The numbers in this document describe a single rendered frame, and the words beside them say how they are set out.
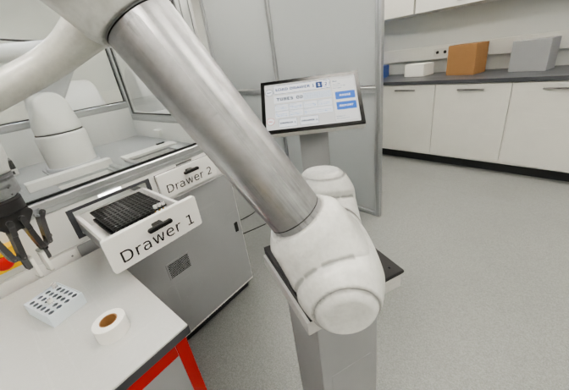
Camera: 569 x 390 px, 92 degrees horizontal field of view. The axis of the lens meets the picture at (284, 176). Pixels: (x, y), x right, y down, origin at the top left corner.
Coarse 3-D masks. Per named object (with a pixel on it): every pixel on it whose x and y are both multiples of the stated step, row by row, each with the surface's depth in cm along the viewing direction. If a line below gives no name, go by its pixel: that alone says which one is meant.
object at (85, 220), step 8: (144, 192) 113; (152, 192) 108; (112, 200) 105; (160, 200) 105; (168, 200) 99; (176, 200) 98; (96, 208) 101; (80, 216) 98; (88, 216) 100; (80, 224) 95; (88, 224) 90; (96, 224) 102; (88, 232) 89; (96, 232) 85; (104, 232) 96; (96, 240) 86
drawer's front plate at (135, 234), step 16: (176, 208) 87; (192, 208) 92; (144, 224) 80; (192, 224) 93; (112, 240) 74; (128, 240) 77; (144, 240) 81; (160, 240) 85; (112, 256) 75; (128, 256) 78; (144, 256) 82
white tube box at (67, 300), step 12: (48, 288) 78; (60, 288) 79; (72, 288) 77; (36, 300) 75; (60, 300) 74; (72, 300) 73; (84, 300) 76; (36, 312) 71; (48, 312) 70; (60, 312) 71; (72, 312) 73; (48, 324) 71
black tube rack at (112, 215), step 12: (108, 204) 101; (120, 204) 100; (132, 204) 99; (144, 204) 98; (156, 204) 96; (96, 216) 93; (108, 216) 92; (120, 216) 91; (132, 216) 90; (108, 228) 90; (120, 228) 89
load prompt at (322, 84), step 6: (294, 84) 146; (300, 84) 145; (306, 84) 145; (312, 84) 144; (318, 84) 144; (324, 84) 143; (276, 90) 146; (282, 90) 146; (288, 90) 145; (294, 90) 145; (300, 90) 144; (306, 90) 144
